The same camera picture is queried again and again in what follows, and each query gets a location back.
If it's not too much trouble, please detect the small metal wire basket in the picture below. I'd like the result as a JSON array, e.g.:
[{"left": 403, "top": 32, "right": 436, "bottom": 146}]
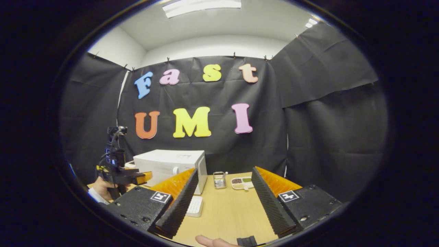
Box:
[{"left": 213, "top": 171, "right": 228, "bottom": 189}]

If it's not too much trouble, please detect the large ceiling light panel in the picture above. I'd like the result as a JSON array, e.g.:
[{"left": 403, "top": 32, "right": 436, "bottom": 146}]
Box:
[{"left": 162, "top": 0, "right": 242, "bottom": 19}]

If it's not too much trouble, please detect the white compartment food tray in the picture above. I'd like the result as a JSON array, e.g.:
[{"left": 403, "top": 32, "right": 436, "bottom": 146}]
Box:
[{"left": 231, "top": 177, "right": 254, "bottom": 191}]

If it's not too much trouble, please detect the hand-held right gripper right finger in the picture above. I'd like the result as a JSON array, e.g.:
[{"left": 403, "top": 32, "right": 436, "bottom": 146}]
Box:
[{"left": 251, "top": 166, "right": 344, "bottom": 238}]

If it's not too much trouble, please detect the white ribbed rectangular dish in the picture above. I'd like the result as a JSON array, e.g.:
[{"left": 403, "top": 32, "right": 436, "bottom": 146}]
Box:
[{"left": 186, "top": 196, "right": 203, "bottom": 217}]

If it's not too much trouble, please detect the white microwave oven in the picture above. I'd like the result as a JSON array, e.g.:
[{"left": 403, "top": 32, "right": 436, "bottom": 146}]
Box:
[{"left": 133, "top": 149, "right": 208, "bottom": 195}]

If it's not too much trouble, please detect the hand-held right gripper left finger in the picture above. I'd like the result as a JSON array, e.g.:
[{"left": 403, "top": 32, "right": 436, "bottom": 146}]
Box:
[{"left": 108, "top": 168, "right": 199, "bottom": 238}]

